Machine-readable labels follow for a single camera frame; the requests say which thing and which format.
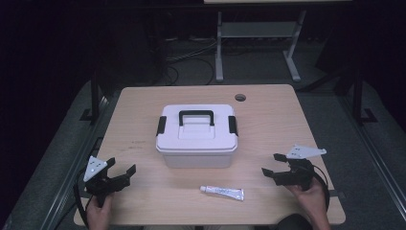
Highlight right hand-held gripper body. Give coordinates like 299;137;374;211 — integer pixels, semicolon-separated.
285;144;327;192

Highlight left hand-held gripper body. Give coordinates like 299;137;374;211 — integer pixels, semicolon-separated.
83;155;113;208

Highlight white ointment tube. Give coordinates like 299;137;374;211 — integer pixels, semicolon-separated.
199;185;245;202

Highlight white storage box black handle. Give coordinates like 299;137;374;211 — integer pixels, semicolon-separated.
155;103;239;170

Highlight person's right hand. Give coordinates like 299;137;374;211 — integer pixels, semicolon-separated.
285;178;328;221

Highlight person's left hand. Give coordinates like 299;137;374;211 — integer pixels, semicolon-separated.
85;195;114;230

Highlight person's dark clothing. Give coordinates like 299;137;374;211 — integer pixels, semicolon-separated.
277;213;313;230

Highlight grey metal stand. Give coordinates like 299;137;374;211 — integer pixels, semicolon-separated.
214;10;307;82

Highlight aluminium floor rail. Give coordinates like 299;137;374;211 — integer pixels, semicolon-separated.
339;95;406;222
39;95;110;230

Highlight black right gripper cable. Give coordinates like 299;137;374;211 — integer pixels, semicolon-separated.
312;164;330;215

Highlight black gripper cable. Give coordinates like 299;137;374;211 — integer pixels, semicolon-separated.
312;164;330;215
73;172;94;228

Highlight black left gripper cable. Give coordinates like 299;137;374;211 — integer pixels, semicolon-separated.
73;172;94;228

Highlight black frame post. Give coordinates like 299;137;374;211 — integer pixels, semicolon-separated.
350;56;378;125
79;71;102;123

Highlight black floor cables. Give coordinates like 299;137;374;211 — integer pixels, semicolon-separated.
164;36;218;86

